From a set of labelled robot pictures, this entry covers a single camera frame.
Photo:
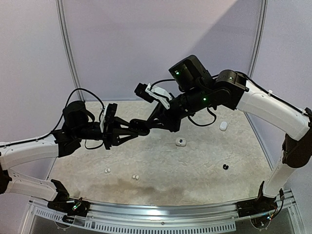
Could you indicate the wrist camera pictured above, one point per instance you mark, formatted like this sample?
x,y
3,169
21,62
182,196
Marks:
x,y
107,115
149,93

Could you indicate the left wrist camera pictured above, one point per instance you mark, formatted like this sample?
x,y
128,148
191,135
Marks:
x,y
107,115

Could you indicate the white oval charging case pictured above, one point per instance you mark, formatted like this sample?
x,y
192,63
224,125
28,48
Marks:
x,y
223,126

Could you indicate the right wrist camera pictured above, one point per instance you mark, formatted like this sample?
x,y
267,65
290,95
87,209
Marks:
x,y
149,93

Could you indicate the black earbud charging case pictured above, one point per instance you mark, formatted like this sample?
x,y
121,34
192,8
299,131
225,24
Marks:
x,y
139,126

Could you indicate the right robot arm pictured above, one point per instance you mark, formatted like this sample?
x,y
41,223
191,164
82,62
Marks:
x,y
234,90

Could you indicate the right aluminium frame post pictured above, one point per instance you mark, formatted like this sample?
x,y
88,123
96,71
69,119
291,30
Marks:
x,y
258,37

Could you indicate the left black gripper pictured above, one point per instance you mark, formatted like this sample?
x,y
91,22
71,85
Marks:
x,y
111,133

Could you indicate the aluminium front rail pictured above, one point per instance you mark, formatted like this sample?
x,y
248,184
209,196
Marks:
x,y
110,218

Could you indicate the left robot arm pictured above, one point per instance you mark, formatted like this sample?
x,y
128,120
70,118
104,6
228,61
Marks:
x,y
78,124

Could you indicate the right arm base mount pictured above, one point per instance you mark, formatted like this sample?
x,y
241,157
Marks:
x,y
255,206

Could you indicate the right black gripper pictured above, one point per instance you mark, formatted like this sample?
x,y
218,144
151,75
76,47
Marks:
x,y
168,117

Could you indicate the white stem earbud charging case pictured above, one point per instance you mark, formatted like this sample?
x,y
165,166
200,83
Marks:
x,y
180,142

